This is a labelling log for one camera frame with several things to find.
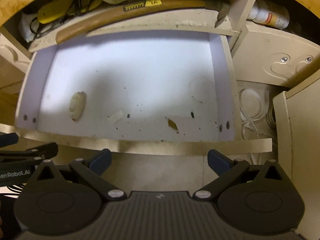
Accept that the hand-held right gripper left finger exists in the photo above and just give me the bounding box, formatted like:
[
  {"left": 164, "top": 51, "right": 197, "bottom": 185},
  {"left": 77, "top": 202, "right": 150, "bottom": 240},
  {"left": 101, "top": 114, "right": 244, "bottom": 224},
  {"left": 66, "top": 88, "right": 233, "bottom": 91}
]
[{"left": 36, "top": 149, "right": 126, "bottom": 201}]

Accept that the white crumpled cloth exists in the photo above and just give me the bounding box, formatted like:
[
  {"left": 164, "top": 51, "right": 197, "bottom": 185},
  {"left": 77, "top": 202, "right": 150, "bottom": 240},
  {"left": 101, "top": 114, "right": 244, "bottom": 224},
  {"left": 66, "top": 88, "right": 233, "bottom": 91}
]
[{"left": 21, "top": 12, "right": 41, "bottom": 43}]

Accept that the white bottle with label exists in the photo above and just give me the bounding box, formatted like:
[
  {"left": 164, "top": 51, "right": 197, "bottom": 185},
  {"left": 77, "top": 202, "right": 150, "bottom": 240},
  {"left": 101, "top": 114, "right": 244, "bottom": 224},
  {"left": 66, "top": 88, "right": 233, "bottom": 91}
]
[{"left": 249, "top": 3, "right": 290, "bottom": 29}]

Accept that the cream drawer front with screws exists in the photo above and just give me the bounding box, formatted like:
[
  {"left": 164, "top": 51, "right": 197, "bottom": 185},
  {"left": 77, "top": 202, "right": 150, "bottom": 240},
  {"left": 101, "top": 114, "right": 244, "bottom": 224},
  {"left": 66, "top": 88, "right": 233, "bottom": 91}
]
[{"left": 230, "top": 22, "right": 320, "bottom": 88}]

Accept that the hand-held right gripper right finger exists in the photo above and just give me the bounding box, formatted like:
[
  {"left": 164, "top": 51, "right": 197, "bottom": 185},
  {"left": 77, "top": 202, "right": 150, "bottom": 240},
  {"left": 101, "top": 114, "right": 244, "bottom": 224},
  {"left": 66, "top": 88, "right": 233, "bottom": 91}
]
[{"left": 193, "top": 149, "right": 284, "bottom": 201}]

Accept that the black cable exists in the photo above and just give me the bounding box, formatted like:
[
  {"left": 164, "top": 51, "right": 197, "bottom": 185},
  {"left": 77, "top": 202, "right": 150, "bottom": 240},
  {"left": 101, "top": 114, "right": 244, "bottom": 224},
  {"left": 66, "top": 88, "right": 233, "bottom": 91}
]
[{"left": 29, "top": 0, "right": 93, "bottom": 39}]

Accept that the cream drawer front carved handle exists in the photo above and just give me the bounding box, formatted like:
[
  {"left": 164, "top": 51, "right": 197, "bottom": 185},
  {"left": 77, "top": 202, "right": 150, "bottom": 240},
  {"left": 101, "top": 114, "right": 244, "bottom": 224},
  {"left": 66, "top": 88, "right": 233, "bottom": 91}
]
[{"left": 0, "top": 34, "right": 33, "bottom": 88}]

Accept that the wooden handle hammer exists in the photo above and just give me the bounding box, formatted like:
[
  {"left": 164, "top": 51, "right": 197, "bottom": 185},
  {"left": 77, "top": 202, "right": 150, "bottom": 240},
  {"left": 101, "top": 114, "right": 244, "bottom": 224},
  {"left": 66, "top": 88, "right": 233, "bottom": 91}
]
[{"left": 55, "top": 0, "right": 231, "bottom": 45}]

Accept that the dry brown leaf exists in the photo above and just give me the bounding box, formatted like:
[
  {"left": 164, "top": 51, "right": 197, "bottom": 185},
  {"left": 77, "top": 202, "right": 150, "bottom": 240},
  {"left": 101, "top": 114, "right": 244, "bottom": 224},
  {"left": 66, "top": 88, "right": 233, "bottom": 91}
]
[{"left": 167, "top": 117, "right": 180, "bottom": 131}]

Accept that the cream side cabinet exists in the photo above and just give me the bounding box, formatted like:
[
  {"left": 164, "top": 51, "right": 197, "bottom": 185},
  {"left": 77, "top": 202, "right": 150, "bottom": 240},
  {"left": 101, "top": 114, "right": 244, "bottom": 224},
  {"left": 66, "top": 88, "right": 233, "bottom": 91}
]
[{"left": 272, "top": 77, "right": 320, "bottom": 240}]

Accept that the cream wooden drawer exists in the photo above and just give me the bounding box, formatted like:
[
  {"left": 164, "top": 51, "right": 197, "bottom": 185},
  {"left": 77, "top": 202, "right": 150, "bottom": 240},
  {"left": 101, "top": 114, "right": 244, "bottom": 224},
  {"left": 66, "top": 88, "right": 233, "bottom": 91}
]
[{"left": 0, "top": 27, "right": 273, "bottom": 156}]

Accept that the white tube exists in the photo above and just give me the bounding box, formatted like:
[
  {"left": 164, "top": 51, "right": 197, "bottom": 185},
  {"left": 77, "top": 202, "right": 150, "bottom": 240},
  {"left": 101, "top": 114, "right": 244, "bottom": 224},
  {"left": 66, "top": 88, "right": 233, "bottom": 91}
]
[{"left": 68, "top": 91, "right": 87, "bottom": 121}]

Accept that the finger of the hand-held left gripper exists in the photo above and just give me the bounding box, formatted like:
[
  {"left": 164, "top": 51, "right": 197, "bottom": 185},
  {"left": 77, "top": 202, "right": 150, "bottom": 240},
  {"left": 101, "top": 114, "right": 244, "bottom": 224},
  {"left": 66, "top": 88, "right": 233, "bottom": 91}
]
[
  {"left": 0, "top": 142, "right": 59, "bottom": 164},
  {"left": 0, "top": 133, "right": 19, "bottom": 146}
]

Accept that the white cable coil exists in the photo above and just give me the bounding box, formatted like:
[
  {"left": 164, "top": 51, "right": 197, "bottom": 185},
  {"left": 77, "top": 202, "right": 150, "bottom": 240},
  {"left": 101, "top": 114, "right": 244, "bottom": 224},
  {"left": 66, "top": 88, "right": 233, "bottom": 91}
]
[{"left": 239, "top": 87, "right": 272, "bottom": 140}]

